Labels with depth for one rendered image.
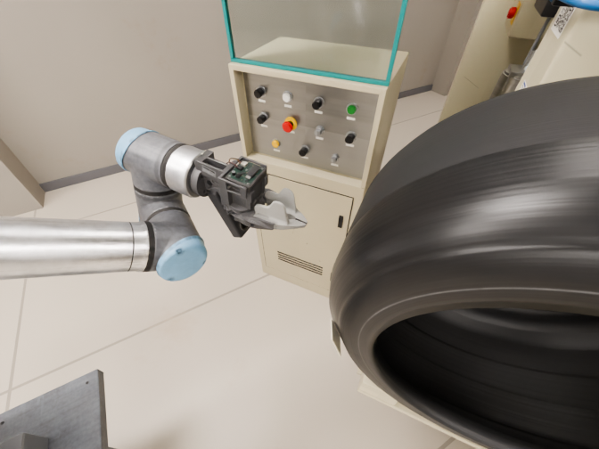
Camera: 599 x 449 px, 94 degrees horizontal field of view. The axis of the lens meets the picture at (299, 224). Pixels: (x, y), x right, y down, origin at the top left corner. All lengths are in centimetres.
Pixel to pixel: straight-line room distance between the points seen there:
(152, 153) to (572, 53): 68
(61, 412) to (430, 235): 114
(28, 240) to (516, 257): 55
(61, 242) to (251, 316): 139
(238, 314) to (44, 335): 109
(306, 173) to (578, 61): 83
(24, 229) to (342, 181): 93
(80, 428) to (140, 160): 84
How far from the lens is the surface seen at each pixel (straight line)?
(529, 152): 33
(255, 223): 49
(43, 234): 51
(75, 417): 120
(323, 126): 109
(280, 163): 123
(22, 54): 288
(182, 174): 53
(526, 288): 30
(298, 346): 169
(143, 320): 198
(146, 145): 59
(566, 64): 64
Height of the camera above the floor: 159
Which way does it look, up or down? 46 degrees down
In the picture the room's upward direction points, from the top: straight up
